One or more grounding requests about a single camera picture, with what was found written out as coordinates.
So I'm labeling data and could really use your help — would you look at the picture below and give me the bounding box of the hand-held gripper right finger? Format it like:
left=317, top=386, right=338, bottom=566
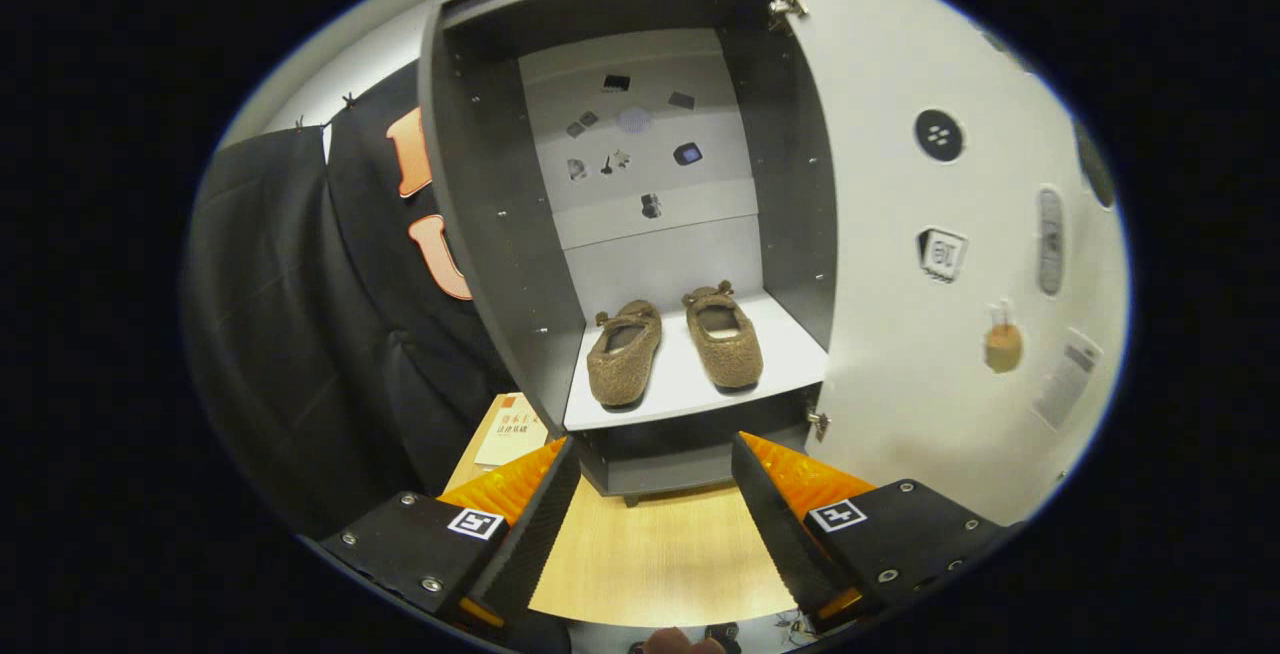
left=730, top=431, right=1011, bottom=635

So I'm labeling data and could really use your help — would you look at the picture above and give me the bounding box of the grey shoe cabinet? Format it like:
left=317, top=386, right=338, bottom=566
left=418, top=0, right=839, bottom=507

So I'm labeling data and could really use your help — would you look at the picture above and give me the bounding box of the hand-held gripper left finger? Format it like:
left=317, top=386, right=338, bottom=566
left=318, top=434, right=583, bottom=635

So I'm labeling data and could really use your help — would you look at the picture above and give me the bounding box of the brown fuzzy shoe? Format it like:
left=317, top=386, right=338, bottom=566
left=682, top=280, right=765, bottom=392
left=586, top=299, right=664, bottom=408

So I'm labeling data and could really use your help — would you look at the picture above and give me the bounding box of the black backdrop cloth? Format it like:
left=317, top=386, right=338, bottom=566
left=185, top=59, right=521, bottom=540

